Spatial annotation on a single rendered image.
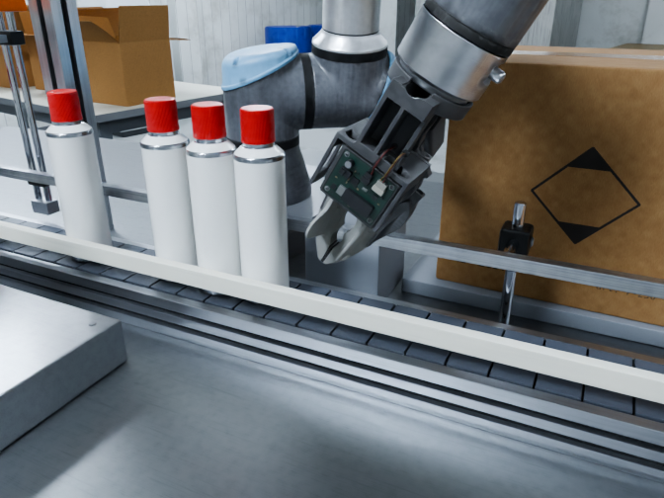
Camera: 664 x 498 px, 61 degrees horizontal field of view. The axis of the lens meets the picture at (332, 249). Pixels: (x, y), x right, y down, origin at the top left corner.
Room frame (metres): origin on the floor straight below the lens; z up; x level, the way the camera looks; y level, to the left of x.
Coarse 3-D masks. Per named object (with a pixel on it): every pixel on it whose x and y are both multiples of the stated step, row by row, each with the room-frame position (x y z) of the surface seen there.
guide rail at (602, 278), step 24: (0, 168) 0.78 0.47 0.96; (24, 168) 0.78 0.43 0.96; (120, 192) 0.68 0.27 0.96; (144, 192) 0.67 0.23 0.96; (288, 216) 0.58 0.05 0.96; (384, 240) 0.53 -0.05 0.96; (408, 240) 0.52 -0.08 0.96; (432, 240) 0.52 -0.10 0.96; (480, 264) 0.49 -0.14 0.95; (504, 264) 0.48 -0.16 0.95; (528, 264) 0.47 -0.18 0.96; (552, 264) 0.46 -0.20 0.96; (576, 264) 0.46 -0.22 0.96; (624, 288) 0.43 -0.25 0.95; (648, 288) 0.43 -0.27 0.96
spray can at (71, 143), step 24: (48, 96) 0.65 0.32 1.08; (72, 96) 0.66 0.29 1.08; (72, 120) 0.65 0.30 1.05; (48, 144) 0.65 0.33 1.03; (72, 144) 0.64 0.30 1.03; (72, 168) 0.64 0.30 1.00; (96, 168) 0.66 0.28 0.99; (72, 192) 0.64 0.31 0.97; (96, 192) 0.65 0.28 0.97; (72, 216) 0.64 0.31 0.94; (96, 216) 0.65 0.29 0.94; (96, 240) 0.65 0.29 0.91
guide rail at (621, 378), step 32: (0, 224) 0.68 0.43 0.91; (96, 256) 0.61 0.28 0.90; (128, 256) 0.58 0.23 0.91; (224, 288) 0.53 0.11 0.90; (256, 288) 0.51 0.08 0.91; (288, 288) 0.51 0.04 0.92; (352, 320) 0.46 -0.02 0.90; (384, 320) 0.45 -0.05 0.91; (416, 320) 0.44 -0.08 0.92; (480, 352) 0.41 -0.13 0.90; (512, 352) 0.40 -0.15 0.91; (544, 352) 0.39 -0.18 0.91; (608, 384) 0.37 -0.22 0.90; (640, 384) 0.36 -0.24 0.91
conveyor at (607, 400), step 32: (32, 224) 0.77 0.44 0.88; (32, 256) 0.66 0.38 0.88; (64, 256) 0.66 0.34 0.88; (160, 288) 0.57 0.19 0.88; (192, 288) 0.57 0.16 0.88; (320, 288) 0.57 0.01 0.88; (288, 320) 0.50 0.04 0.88; (320, 320) 0.50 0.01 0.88; (448, 320) 0.50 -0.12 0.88; (416, 352) 0.44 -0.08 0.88; (448, 352) 0.44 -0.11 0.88; (576, 352) 0.44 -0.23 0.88; (544, 384) 0.40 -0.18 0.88; (576, 384) 0.40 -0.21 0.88; (640, 416) 0.36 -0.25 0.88
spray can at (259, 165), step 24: (240, 120) 0.55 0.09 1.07; (264, 120) 0.54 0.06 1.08; (264, 144) 0.54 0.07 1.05; (240, 168) 0.54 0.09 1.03; (264, 168) 0.53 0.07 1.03; (240, 192) 0.54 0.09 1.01; (264, 192) 0.53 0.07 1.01; (240, 216) 0.54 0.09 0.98; (264, 216) 0.53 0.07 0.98; (240, 240) 0.54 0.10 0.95; (264, 240) 0.53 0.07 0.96; (264, 264) 0.53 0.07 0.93; (288, 264) 0.55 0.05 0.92
